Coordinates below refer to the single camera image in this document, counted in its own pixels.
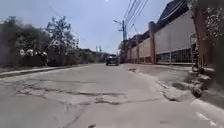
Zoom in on dark car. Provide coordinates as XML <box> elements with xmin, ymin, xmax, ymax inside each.
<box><xmin>105</xmin><ymin>54</ymin><xmax>120</xmax><ymax>67</ymax></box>

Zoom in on utility pole with street lamp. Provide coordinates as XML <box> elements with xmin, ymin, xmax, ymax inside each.
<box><xmin>112</xmin><ymin>19</ymin><xmax>128</xmax><ymax>64</ymax></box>

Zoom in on grey concrete road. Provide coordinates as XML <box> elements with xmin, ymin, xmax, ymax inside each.
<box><xmin>0</xmin><ymin>63</ymin><xmax>224</xmax><ymax>128</ymax></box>

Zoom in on raised concrete sidewalk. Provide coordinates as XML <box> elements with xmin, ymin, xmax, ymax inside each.
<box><xmin>0</xmin><ymin>65</ymin><xmax>81</xmax><ymax>79</ymax></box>
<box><xmin>121</xmin><ymin>63</ymin><xmax>224</xmax><ymax>111</ymax></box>

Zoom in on row of bushes and trees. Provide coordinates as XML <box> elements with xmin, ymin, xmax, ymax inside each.
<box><xmin>0</xmin><ymin>15</ymin><xmax>108</xmax><ymax>69</ymax></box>

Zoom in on tree with pale blossoms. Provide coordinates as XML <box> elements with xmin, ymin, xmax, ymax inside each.
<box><xmin>187</xmin><ymin>0</ymin><xmax>224</xmax><ymax>84</ymax></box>

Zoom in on overhead wires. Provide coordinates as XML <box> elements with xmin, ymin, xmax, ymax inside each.
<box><xmin>122</xmin><ymin>0</ymin><xmax>150</xmax><ymax>32</ymax></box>

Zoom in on pale wall with red pillars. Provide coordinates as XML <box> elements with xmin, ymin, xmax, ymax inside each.
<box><xmin>125</xmin><ymin>0</ymin><xmax>214</xmax><ymax>66</ymax></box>

